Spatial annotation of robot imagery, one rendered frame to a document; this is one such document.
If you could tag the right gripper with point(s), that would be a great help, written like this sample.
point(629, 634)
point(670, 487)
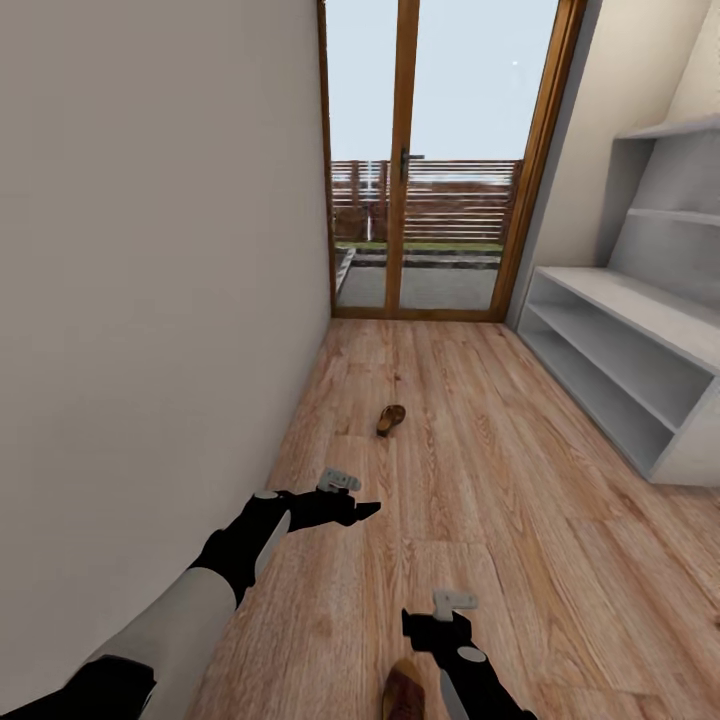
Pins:
point(425, 631)

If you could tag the sandal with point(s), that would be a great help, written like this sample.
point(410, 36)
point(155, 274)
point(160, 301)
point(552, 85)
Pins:
point(404, 695)
point(394, 414)

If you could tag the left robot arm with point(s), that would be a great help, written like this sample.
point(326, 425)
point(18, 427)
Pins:
point(152, 668)

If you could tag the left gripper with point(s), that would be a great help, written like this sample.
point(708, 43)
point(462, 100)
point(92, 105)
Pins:
point(329, 506)

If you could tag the door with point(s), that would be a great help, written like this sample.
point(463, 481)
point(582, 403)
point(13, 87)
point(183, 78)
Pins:
point(437, 117)

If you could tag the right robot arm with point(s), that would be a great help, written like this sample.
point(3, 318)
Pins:
point(470, 687)

